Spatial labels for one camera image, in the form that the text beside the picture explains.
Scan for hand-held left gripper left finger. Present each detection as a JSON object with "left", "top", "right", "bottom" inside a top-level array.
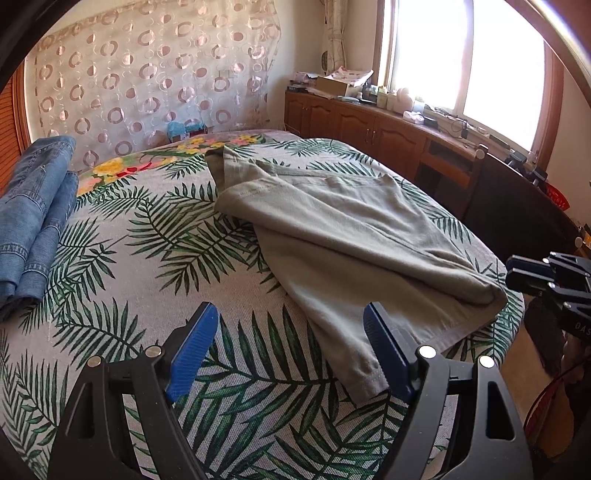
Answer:
[{"left": 46, "top": 302, "right": 220, "bottom": 480}]

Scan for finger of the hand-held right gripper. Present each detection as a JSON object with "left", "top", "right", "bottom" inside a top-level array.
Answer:
[
  {"left": 505, "top": 274, "right": 556, "bottom": 297},
  {"left": 507, "top": 257, "right": 556, "bottom": 278}
]

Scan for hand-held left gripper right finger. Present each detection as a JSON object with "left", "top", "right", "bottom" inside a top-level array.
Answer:
[{"left": 362, "top": 302, "right": 536, "bottom": 480}]

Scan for grey-green pants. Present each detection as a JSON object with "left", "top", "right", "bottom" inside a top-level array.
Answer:
[{"left": 204, "top": 145, "right": 509, "bottom": 408}]

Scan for black chair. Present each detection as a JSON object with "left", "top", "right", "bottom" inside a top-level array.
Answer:
[{"left": 463, "top": 144, "right": 583, "bottom": 275}]

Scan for red basket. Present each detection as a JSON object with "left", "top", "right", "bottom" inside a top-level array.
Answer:
[{"left": 545, "top": 182, "right": 572, "bottom": 212}]

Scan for leaf print bed sheet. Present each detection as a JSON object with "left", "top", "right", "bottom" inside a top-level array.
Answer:
[{"left": 0, "top": 130, "right": 526, "bottom": 480}]

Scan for floral blanket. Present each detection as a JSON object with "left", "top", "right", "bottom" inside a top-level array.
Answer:
[{"left": 75, "top": 130, "right": 282, "bottom": 197}]

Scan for blue denim jeans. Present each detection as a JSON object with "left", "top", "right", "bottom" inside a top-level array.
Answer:
[{"left": 0, "top": 135, "right": 80, "bottom": 322}]

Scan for blue bundle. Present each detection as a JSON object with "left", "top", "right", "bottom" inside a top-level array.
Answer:
[{"left": 166, "top": 121, "right": 207, "bottom": 142}]

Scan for wooden cabinet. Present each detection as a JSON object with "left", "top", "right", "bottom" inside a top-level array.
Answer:
[{"left": 284, "top": 89, "right": 490, "bottom": 197}]

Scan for window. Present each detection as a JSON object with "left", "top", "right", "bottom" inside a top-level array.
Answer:
[{"left": 375, "top": 0, "right": 565, "bottom": 155}]

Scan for circle pattern sheer curtain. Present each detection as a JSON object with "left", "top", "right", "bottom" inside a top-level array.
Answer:
[{"left": 25, "top": 0, "right": 283, "bottom": 174}]

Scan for wooden slatted wardrobe door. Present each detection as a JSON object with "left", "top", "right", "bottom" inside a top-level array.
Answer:
[{"left": 0, "top": 62, "right": 34, "bottom": 197}]

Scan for beige window curtain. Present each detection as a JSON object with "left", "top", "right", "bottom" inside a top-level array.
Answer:
[{"left": 322, "top": 0, "right": 348, "bottom": 75}]

